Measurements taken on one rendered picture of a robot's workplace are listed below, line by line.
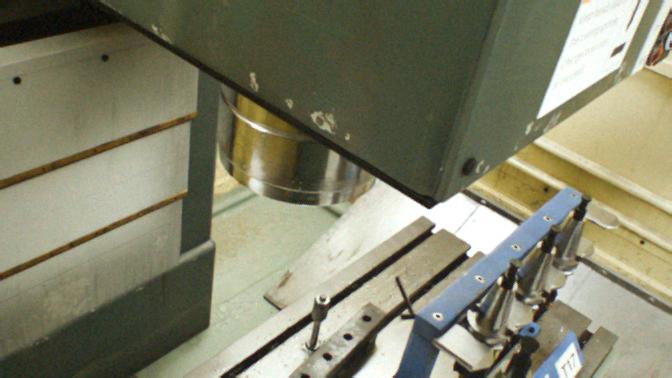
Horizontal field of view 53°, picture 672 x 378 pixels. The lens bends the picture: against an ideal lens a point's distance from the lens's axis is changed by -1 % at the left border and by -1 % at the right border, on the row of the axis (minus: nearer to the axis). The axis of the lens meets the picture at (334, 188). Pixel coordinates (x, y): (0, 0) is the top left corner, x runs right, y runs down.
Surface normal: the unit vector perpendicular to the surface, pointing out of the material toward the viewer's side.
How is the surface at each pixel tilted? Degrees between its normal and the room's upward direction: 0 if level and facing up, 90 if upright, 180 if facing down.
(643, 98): 90
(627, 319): 24
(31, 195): 90
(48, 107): 90
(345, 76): 90
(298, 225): 0
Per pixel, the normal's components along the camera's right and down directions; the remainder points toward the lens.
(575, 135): -0.65, 0.35
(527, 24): 0.74, 0.48
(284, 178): -0.19, 0.54
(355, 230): -0.11, -0.56
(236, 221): 0.16, -0.80
